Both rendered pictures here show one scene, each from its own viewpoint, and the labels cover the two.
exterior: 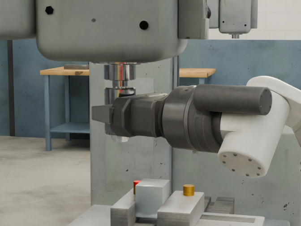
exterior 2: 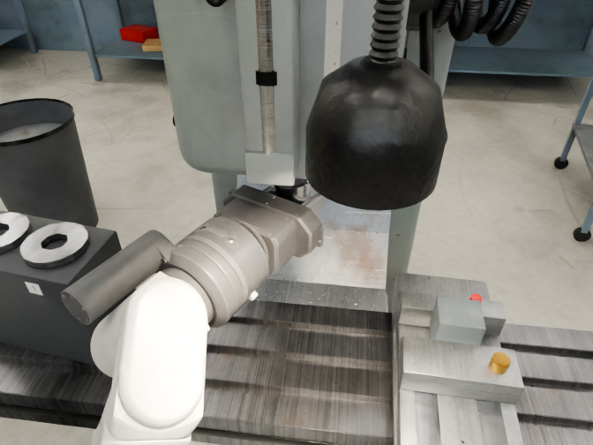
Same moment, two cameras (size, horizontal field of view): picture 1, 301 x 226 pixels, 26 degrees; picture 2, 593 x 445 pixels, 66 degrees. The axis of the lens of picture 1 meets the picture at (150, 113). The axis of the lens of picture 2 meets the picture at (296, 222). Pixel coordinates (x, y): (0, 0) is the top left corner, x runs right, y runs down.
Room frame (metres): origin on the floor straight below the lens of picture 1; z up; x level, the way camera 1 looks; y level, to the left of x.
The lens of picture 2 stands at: (0.93, -0.40, 1.55)
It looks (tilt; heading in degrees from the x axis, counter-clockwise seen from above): 38 degrees down; 85
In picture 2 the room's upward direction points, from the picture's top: straight up
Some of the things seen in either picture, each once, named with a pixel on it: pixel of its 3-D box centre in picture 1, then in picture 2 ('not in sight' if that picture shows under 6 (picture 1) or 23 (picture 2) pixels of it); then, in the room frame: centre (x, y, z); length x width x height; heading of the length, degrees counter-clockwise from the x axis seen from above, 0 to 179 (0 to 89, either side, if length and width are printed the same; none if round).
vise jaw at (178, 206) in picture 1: (182, 211); (457, 369); (1.18, -0.06, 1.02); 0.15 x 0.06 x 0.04; 166
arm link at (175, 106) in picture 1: (169, 118); (245, 245); (0.91, -0.03, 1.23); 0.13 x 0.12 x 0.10; 143
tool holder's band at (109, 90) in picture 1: (120, 90); (290, 178); (0.97, 0.05, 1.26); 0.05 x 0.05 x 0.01
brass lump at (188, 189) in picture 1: (188, 190); (499, 363); (1.23, -0.07, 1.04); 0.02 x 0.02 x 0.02
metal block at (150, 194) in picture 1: (152, 197); (455, 326); (1.20, 0.00, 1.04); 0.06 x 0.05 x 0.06; 166
